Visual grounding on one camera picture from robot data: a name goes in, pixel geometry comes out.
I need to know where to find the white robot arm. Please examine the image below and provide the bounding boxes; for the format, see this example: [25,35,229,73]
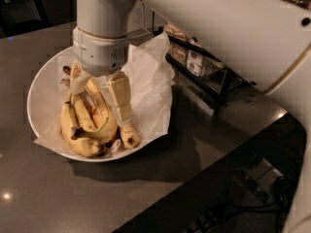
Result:
[73,0,311,233]

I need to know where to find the white paper liner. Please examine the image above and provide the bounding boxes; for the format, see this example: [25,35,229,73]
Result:
[33,31,176,158]

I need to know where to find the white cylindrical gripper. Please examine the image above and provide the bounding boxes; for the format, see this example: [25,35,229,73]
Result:
[70,27,132,124]

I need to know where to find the middle spotted yellow banana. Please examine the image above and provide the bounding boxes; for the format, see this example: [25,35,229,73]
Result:
[61,66,96,132]

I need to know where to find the white round bowl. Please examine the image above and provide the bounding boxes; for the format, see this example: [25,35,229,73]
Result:
[26,46,173,163]

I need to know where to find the black coiled cable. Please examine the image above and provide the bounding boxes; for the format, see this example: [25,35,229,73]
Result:
[270,176,300,212]

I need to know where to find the spotted yellow banana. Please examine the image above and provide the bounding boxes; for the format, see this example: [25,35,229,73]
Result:
[61,66,96,132]
[60,102,106,157]
[119,123,141,150]

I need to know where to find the right spotted yellow banana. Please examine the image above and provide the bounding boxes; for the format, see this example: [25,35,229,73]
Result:
[119,123,141,150]

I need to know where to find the large curved yellow banana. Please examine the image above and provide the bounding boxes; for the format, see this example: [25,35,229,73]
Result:
[74,79,118,144]

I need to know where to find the orange banana-shaped fruit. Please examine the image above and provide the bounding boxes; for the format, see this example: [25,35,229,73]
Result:
[91,106,99,128]

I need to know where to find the black wire condiment rack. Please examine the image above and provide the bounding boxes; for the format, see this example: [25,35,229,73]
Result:
[152,16,246,105]

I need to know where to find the black power strip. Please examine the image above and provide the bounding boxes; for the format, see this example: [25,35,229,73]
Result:
[182,210,224,233]

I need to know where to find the left spotted yellow banana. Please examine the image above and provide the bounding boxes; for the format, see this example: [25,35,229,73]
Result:
[60,102,106,157]

